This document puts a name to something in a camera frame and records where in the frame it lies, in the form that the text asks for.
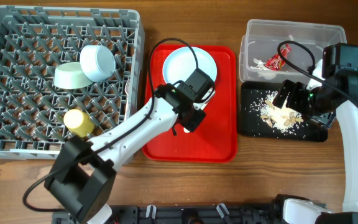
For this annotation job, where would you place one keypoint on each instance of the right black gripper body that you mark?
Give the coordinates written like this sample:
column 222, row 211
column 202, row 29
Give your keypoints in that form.
column 300, row 99

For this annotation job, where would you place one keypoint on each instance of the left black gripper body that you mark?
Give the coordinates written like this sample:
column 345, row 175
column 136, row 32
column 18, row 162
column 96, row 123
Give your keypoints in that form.
column 195, row 121

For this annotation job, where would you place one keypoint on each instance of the rice and food scraps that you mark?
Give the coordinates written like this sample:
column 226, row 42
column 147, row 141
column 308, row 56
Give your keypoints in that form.
column 284, row 121

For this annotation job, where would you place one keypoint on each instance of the white paper napkin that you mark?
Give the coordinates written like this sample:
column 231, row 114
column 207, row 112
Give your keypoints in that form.
column 262, row 70

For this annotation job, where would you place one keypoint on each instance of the red snack wrapper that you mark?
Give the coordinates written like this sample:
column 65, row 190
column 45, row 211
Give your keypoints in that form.
column 275, row 63

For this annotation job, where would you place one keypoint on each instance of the light blue round plate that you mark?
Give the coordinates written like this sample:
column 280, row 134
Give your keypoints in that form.
column 180, row 64

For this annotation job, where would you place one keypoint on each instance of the light blue plastic bowl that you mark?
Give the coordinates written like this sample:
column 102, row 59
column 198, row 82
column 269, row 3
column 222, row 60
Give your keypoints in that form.
column 97, row 62

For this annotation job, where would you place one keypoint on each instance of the yellow plastic cup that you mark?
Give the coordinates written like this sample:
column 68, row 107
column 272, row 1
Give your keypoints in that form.
column 78, row 122

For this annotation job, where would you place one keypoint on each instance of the green plastic saucer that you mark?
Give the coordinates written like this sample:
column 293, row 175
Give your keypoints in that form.
column 70, row 76

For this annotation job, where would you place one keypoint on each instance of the white plastic fork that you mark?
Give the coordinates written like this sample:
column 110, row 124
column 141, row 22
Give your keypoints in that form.
column 127, row 89

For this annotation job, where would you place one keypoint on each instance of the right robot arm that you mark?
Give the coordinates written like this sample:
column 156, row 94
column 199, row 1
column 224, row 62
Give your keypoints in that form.
column 338, row 94

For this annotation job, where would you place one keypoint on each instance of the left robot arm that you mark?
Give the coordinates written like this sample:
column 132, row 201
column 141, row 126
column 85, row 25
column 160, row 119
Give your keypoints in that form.
column 84, row 171

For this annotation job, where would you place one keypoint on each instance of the clear plastic waste bin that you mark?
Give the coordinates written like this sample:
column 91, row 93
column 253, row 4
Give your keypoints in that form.
column 263, row 36

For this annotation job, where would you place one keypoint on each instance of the grey plastic dishwasher rack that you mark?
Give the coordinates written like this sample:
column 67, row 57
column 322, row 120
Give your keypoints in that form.
column 33, row 42

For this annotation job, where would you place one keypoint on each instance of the red plastic serving tray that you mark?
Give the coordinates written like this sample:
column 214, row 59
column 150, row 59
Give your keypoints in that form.
column 215, row 139

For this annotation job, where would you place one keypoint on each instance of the black rectangular tray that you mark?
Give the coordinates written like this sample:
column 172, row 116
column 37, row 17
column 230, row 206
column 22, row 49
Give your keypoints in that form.
column 254, row 96

